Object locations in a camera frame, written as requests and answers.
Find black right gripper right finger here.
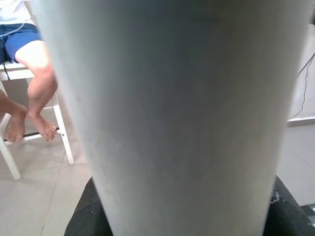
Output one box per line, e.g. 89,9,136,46
260,173,315,236

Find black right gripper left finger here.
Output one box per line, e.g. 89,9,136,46
64,177,116,236

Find white plastic table leg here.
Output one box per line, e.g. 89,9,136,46
31,0,311,236

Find white wooden chair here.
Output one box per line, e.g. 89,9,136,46
0,0,75,181

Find black wall cable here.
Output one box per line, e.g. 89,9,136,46
286,53,315,118

